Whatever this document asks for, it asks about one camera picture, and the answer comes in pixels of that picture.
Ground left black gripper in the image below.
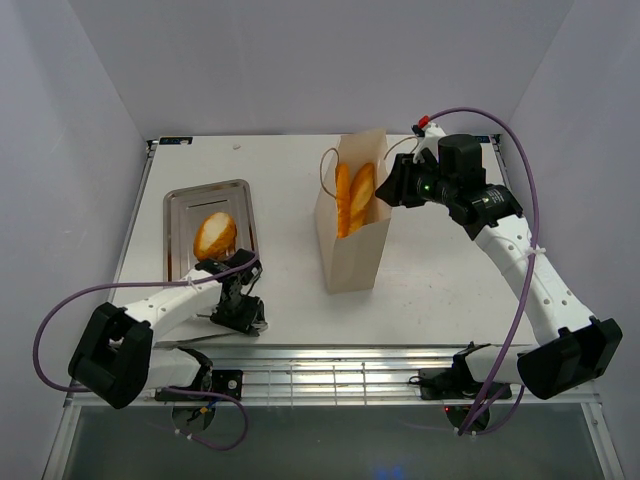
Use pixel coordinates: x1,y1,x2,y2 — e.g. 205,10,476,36
210,293,265,337

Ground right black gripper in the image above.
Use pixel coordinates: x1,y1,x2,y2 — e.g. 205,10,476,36
374,152,455,208

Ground long baguette bread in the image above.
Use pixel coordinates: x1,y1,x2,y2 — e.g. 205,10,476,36
335,163,351,238
348,163,375,234

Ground metal tongs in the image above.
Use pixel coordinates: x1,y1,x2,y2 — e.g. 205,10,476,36
155,315,269,348

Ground beige paper bag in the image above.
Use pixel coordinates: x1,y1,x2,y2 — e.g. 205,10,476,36
314,129,392,294

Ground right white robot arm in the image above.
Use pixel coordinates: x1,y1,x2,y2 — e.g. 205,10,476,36
376,134,623,400

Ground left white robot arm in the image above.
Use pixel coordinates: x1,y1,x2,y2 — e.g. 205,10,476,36
68,249,267,409

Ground oval bread loaf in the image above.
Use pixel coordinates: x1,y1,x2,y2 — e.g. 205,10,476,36
193,212,237,261

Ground metal tray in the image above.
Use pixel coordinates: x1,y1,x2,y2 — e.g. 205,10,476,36
163,178,259,281

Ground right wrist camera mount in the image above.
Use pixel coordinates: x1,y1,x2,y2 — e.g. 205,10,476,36
412,116,446,163

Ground aluminium frame rail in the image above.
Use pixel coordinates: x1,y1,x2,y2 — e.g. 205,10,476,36
64,344,601,409

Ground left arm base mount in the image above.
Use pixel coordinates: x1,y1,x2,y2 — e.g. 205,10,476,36
200,369,244,400

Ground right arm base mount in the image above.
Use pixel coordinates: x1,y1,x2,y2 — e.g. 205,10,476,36
407,368,483,400

